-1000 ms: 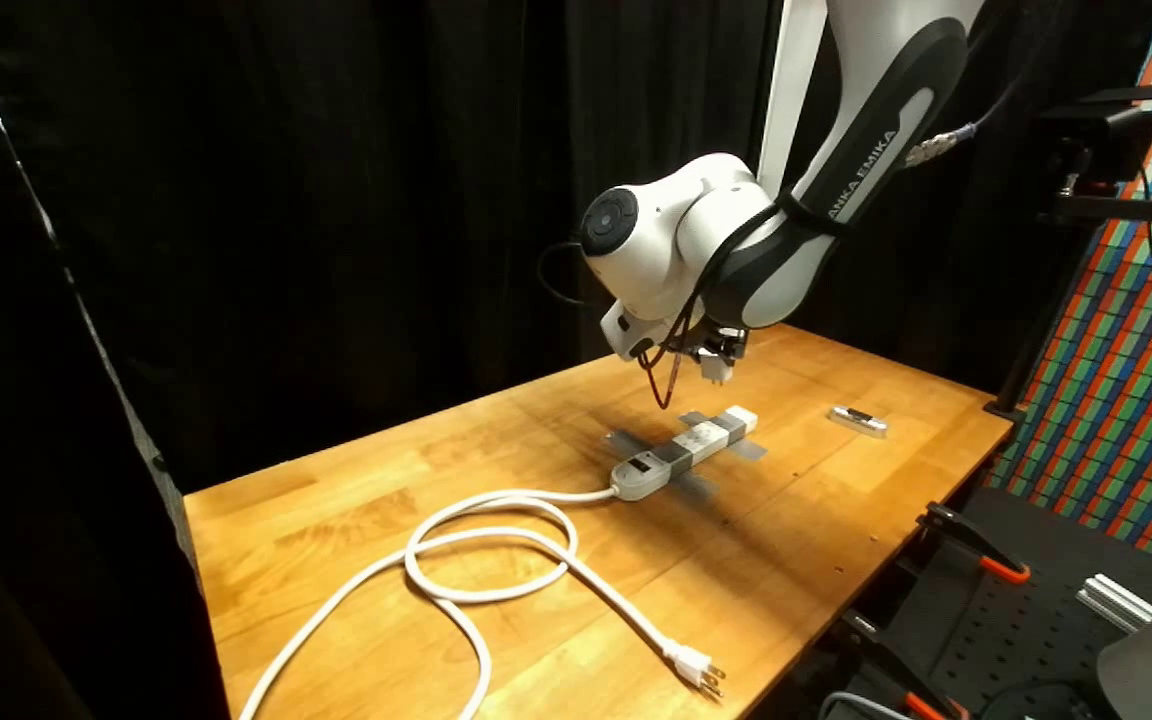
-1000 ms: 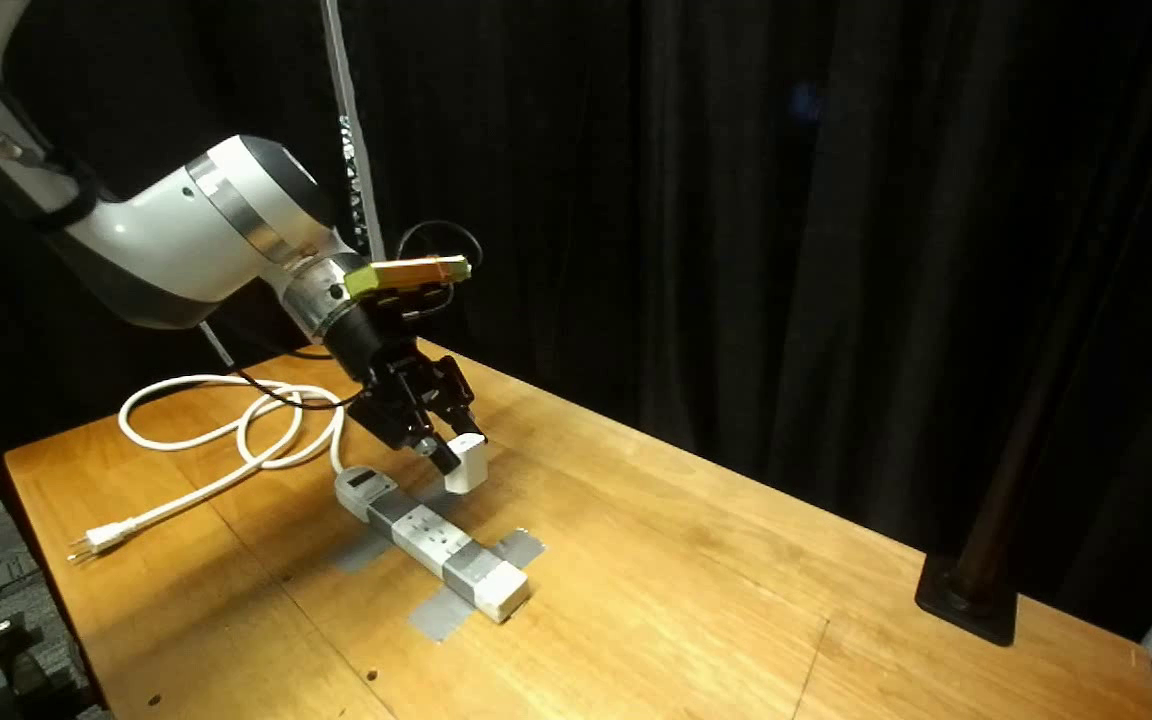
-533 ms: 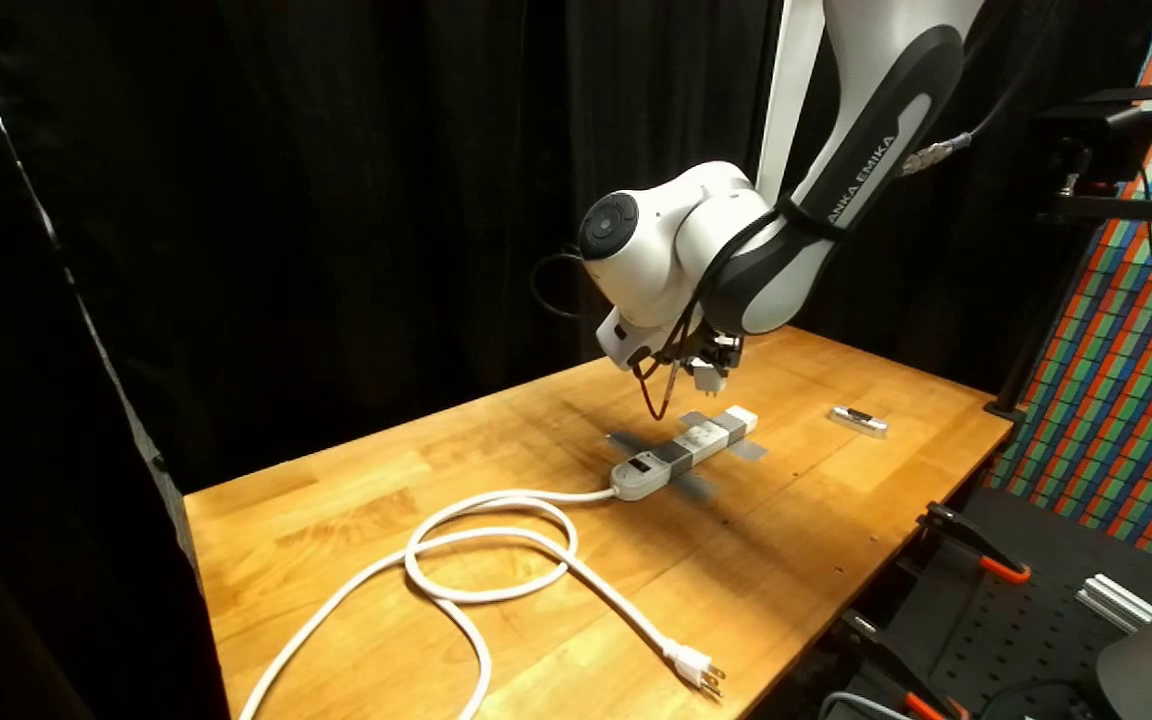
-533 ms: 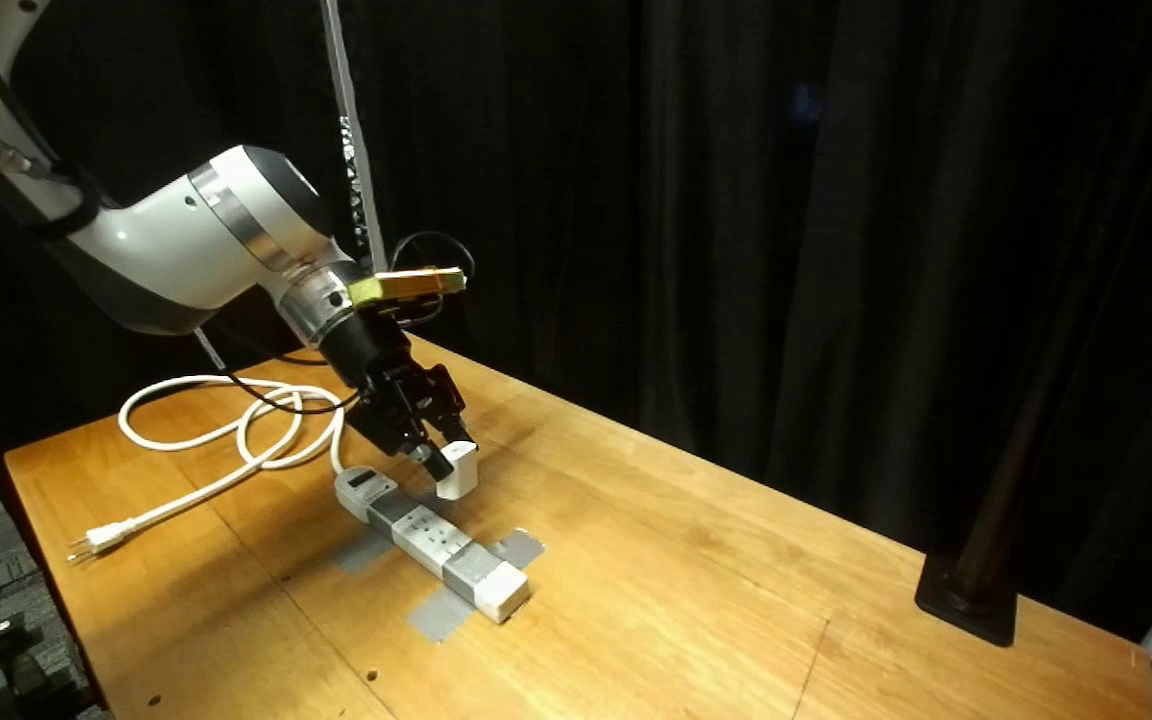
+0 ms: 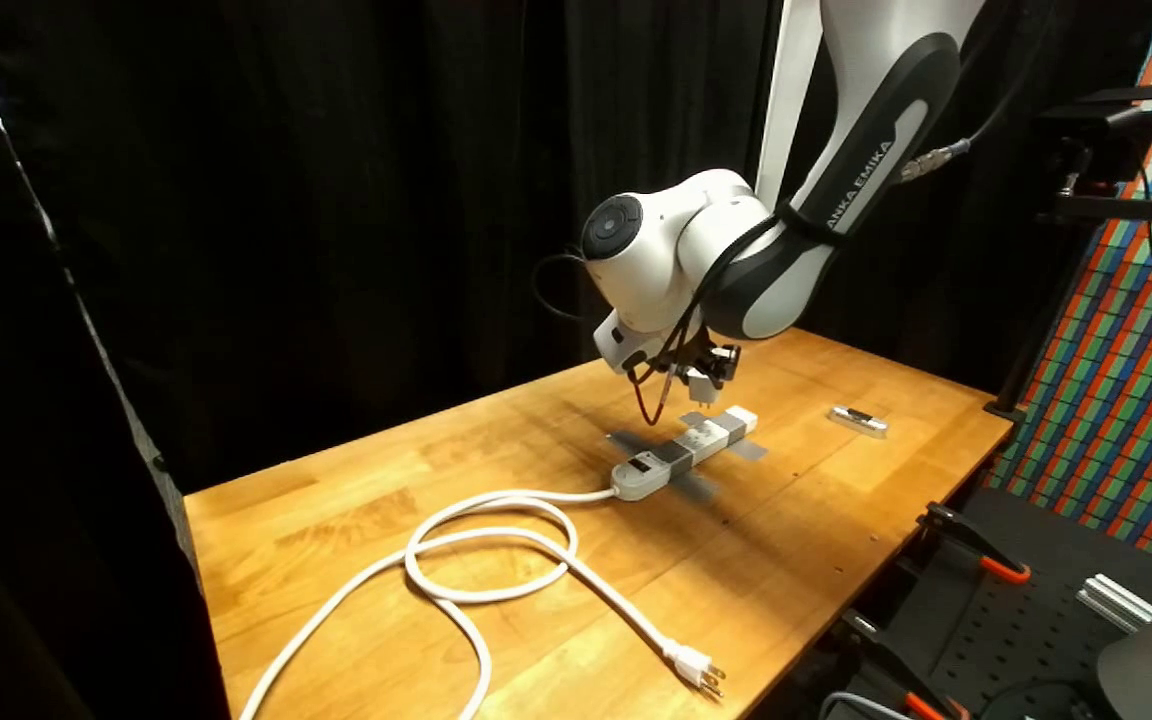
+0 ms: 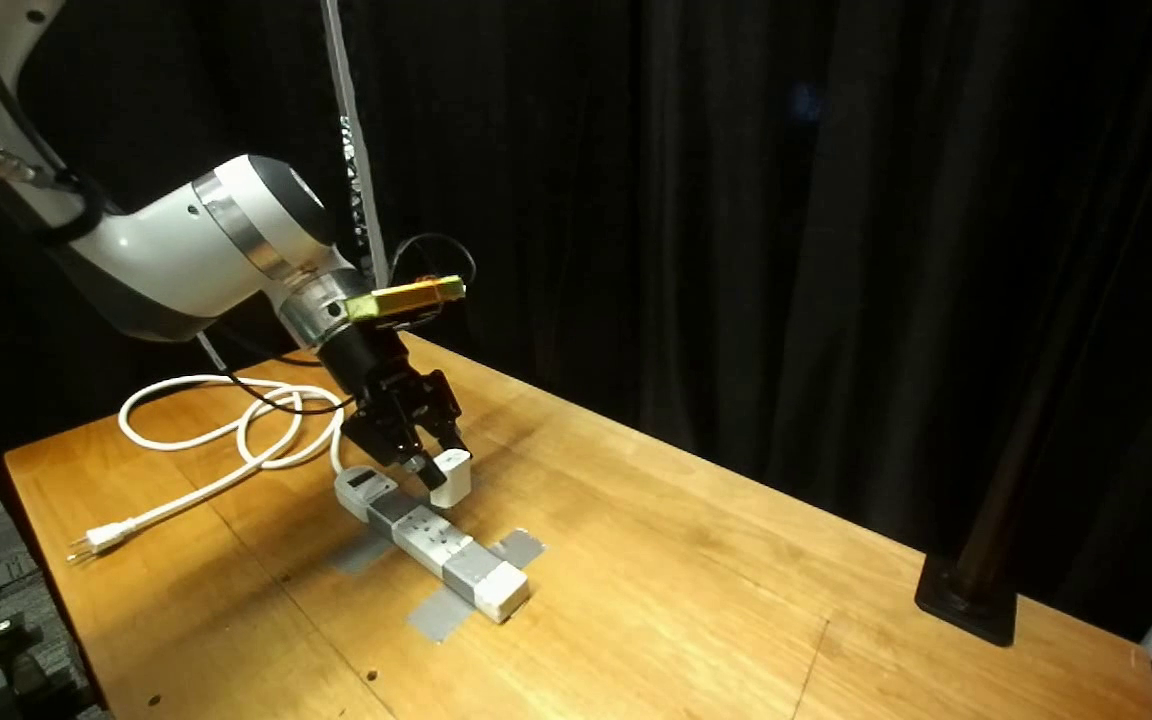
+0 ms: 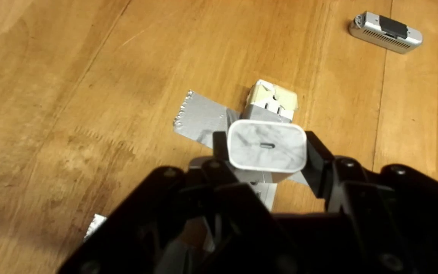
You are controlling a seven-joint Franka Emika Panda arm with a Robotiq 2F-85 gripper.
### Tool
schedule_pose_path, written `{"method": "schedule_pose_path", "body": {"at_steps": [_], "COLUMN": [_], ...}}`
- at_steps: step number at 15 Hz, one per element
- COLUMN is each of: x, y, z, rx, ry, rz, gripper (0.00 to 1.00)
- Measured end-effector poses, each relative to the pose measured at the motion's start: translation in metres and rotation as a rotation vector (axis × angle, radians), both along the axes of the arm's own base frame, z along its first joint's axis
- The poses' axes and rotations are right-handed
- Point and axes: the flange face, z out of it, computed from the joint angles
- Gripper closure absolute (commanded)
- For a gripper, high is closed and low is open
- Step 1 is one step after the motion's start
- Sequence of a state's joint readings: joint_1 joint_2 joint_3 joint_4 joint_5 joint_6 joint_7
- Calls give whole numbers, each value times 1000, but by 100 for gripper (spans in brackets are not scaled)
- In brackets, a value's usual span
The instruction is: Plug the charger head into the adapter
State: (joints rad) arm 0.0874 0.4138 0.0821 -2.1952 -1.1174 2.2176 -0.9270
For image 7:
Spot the small silver black device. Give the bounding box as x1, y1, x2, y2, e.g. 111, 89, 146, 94
347, 11, 425, 57

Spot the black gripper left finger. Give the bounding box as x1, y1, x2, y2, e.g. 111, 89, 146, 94
57, 130, 302, 274

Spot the white charger head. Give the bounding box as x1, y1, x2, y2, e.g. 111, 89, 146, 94
227, 119, 311, 186

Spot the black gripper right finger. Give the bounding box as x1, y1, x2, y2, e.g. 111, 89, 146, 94
302, 130, 438, 274

